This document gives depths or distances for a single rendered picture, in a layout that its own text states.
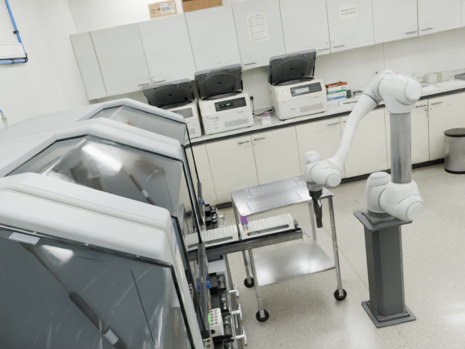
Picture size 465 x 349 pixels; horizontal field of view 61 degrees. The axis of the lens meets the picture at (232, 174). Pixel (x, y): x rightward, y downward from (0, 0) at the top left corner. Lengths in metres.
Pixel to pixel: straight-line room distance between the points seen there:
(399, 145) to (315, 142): 2.51
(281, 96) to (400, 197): 2.50
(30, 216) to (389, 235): 2.02
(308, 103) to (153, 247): 3.73
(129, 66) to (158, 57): 0.33
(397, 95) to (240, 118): 2.57
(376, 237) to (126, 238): 1.82
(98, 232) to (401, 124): 1.61
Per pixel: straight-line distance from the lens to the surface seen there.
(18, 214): 0.95
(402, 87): 2.05
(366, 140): 4.81
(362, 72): 5.34
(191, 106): 4.39
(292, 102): 4.45
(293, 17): 4.71
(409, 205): 2.21
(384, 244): 2.53
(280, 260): 2.98
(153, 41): 4.59
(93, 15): 5.04
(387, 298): 2.74
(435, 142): 5.21
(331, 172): 1.96
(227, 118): 4.36
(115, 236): 0.93
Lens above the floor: 1.85
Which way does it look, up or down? 19 degrees down
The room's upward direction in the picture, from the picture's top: 11 degrees counter-clockwise
